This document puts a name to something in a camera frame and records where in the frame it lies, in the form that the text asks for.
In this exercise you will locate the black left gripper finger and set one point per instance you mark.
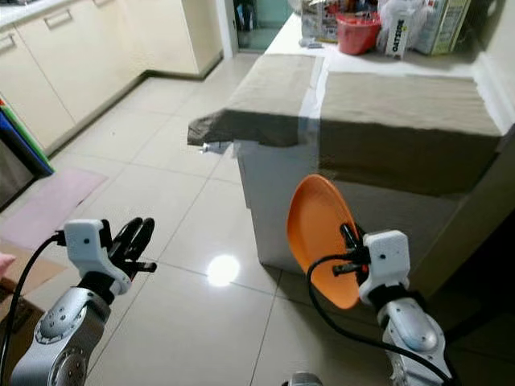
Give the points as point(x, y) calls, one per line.
point(145, 236)
point(127, 234)

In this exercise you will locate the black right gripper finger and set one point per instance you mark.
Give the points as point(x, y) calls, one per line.
point(348, 236)

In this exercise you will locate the orange plastic plate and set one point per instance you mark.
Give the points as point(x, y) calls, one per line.
point(314, 225)

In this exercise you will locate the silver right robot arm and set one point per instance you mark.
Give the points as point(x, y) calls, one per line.
point(414, 330)

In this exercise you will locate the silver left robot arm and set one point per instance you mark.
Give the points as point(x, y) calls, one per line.
point(60, 330)

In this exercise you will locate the pink floor mat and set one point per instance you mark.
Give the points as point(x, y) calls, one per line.
point(52, 209)

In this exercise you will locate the white kitchen island table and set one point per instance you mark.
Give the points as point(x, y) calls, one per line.
point(269, 217)

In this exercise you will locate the pink pillow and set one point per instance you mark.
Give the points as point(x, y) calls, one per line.
point(6, 265)

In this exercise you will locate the brown cardboard box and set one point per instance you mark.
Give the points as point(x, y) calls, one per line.
point(34, 301)

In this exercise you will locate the steel kitchen appliance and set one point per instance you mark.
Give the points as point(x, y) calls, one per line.
point(12, 181)

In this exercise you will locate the large brown table cloth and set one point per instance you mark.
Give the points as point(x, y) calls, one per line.
point(402, 121)

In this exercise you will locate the blue flat folded boards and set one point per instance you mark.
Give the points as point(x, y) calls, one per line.
point(24, 141)

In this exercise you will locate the small brown table cloth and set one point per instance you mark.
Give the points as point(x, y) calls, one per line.
point(261, 104)

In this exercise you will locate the cream kitchen cabinets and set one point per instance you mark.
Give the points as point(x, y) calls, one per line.
point(80, 64)

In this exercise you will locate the red plastic tub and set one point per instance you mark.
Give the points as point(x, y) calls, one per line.
point(358, 38)

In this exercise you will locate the white oat milk carton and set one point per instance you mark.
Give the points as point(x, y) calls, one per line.
point(399, 39)

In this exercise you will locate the colourful printed box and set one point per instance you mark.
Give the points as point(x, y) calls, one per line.
point(320, 22)

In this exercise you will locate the white plastic bag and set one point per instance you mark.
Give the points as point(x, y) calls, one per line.
point(393, 10)

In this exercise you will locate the green and white box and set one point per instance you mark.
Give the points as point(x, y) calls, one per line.
point(447, 24)

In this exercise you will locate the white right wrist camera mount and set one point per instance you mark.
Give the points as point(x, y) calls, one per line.
point(385, 257)

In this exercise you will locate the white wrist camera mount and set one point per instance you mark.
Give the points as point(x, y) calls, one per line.
point(84, 241)
point(385, 257)

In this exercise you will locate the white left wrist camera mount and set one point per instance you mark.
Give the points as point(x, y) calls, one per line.
point(84, 241)

